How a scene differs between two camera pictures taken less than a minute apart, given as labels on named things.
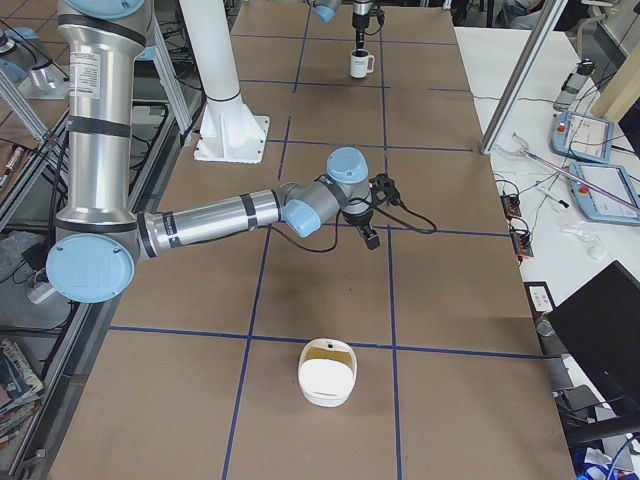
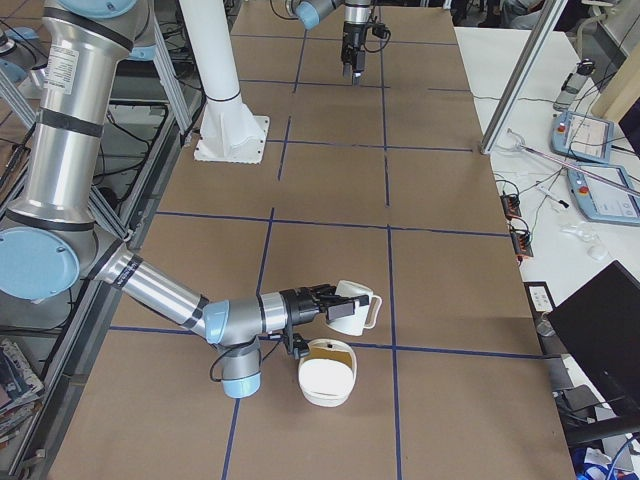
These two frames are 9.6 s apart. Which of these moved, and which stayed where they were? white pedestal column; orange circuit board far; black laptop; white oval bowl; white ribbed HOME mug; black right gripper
Moved: black right gripper; white ribbed HOME mug
Stayed: black laptop; white pedestal column; white oval bowl; orange circuit board far
